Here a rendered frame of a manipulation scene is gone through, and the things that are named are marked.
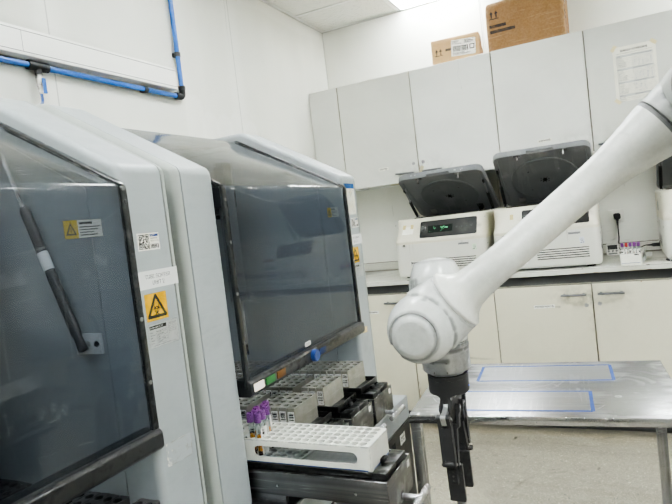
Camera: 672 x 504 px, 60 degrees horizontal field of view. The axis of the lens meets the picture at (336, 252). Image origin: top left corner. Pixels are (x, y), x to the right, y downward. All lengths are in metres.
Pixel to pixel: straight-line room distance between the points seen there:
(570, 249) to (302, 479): 2.41
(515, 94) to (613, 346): 1.53
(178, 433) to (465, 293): 0.56
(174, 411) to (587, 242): 2.64
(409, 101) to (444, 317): 3.05
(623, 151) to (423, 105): 2.85
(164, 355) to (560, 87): 3.01
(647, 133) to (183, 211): 0.80
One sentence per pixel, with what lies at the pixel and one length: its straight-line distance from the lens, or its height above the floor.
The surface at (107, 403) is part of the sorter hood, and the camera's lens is 0.97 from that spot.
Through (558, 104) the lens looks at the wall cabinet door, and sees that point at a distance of 3.66.
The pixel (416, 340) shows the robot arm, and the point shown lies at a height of 1.11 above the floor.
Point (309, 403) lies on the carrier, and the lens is 1.46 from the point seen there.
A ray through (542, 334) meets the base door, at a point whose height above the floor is 0.55.
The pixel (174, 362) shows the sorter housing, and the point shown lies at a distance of 1.08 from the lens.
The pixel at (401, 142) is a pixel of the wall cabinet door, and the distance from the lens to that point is 3.84.
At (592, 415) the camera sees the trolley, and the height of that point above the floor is 0.82.
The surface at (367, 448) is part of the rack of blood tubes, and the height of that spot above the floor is 0.86.
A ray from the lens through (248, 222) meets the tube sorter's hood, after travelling 1.26.
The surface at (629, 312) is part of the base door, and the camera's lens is 3.39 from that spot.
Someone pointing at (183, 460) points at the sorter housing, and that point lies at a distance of 1.13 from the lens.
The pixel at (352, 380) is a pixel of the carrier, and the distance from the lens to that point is 1.69.
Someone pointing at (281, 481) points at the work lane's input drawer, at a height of 0.79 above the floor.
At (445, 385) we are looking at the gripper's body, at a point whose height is 0.98.
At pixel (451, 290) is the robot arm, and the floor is 1.18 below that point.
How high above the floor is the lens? 1.30
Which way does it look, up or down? 3 degrees down
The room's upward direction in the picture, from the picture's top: 7 degrees counter-clockwise
